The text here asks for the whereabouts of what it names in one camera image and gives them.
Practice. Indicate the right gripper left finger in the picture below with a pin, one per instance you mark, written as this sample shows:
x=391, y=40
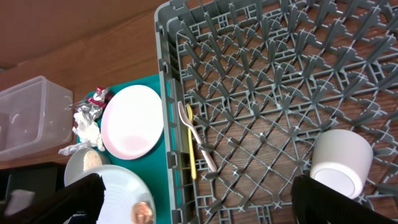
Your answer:
x=85, y=195

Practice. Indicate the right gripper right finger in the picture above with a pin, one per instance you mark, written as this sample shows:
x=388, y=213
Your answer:
x=314, y=202

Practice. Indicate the grey round plate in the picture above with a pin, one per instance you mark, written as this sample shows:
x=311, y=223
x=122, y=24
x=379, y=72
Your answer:
x=124, y=191

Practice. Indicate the white cup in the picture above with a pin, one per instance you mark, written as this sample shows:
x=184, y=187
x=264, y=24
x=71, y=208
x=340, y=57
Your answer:
x=341, y=161

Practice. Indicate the brown food scrap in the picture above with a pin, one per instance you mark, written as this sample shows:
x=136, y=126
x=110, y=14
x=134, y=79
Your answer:
x=142, y=213

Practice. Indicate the pink round plate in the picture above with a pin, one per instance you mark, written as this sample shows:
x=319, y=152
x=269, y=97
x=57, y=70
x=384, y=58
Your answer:
x=132, y=122

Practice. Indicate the yellow plastic spoon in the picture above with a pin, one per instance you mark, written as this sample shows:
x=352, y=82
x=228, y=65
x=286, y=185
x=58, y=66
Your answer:
x=190, y=143

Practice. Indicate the grey dishwasher rack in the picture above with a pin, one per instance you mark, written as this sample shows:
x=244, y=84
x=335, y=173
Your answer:
x=264, y=79

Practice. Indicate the black plastic tray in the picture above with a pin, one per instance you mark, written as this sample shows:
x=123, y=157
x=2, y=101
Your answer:
x=43, y=179

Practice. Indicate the grey bowl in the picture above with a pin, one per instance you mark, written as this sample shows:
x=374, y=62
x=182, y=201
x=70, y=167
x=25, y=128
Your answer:
x=74, y=167

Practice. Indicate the white rice heap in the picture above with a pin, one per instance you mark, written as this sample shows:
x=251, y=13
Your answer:
x=91, y=159

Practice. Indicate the crumpled white napkin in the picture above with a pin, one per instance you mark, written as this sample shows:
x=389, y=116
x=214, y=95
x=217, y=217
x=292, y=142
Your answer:
x=88, y=132

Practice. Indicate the teal serving tray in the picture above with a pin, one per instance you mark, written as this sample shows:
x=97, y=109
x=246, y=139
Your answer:
x=152, y=167

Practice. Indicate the clear plastic bin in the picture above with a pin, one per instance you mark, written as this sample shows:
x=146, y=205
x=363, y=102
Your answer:
x=34, y=117

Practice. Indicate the silver red foil wrapper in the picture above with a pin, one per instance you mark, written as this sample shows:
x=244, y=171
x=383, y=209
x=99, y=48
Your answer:
x=94, y=105

